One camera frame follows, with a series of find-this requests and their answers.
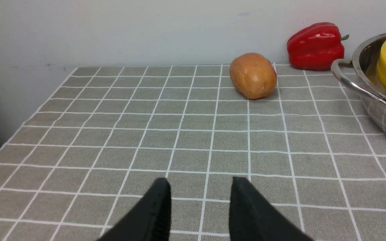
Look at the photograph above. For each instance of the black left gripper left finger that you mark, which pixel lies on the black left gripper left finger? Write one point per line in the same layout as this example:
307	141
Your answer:
149	219

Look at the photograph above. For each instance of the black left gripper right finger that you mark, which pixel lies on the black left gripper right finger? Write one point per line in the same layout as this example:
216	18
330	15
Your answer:
253	218

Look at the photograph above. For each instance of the stainless steel pot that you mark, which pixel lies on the stainless steel pot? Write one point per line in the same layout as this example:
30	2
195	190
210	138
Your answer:
359	75

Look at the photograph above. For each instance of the grey checked tablecloth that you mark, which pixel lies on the grey checked tablecloth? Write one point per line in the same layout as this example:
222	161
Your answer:
91	151

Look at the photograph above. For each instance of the brown potato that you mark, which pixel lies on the brown potato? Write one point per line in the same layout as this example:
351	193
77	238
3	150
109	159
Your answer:
253	76

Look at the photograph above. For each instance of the red bell pepper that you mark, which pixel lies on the red bell pepper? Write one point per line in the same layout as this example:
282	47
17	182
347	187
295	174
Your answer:
316	47

